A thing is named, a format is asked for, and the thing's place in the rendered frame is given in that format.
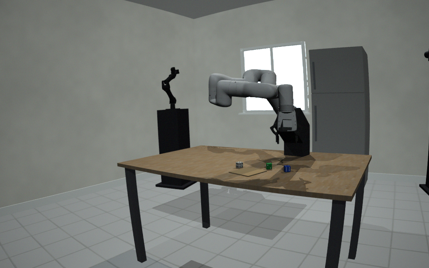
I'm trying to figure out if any tan square mat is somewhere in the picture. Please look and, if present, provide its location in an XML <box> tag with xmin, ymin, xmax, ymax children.
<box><xmin>229</xmin><ymin>167</ymin><xmax>267</xmax><ymax>177</ymax></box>

